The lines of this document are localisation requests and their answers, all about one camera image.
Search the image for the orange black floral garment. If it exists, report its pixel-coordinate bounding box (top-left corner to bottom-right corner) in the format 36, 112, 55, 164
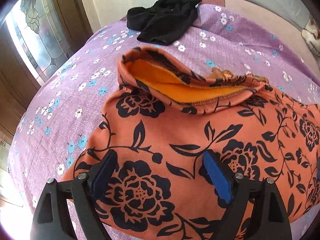
63, 47, 319, 239

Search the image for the purple floral bedsheet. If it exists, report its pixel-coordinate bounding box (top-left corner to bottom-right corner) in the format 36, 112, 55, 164
9, 4, 319, 239

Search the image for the beige leaf pattern blanket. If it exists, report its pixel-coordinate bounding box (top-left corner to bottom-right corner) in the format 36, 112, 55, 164
301, 17, 319, 60

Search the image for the stained glass wooden door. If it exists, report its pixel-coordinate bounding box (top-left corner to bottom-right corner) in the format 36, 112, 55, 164
1, 0, 97, 207

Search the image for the black crumpled garment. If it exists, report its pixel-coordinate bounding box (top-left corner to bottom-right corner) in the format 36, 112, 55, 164
126, 0, 202, 46

